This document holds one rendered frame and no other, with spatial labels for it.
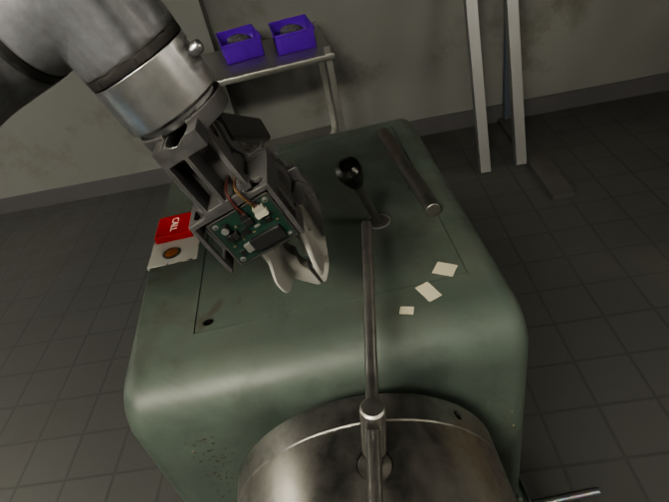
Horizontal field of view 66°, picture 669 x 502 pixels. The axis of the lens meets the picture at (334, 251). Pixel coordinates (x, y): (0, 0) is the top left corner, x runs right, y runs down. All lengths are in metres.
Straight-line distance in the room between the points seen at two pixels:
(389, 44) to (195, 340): 3.07
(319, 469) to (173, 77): 0.37
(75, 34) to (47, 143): 3.84
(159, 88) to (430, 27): 3.26
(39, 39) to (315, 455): 0.41
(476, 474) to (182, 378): 0.33
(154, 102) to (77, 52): 0.05
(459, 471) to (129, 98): 0.43
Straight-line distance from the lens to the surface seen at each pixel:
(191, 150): 0.36
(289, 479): 0.54
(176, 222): 0.86
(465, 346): 0.60
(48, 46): 0.38
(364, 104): 3.66
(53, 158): 4.24
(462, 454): 0.56
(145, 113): 0.37
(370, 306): 0.52
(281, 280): 0.46
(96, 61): 0.37
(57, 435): 2.56
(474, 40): 3.18
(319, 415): 0.56
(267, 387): 0.60
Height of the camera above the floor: 1.68
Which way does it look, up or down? 37 degrees down
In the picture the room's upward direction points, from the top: 13 degrees counter-clockwise
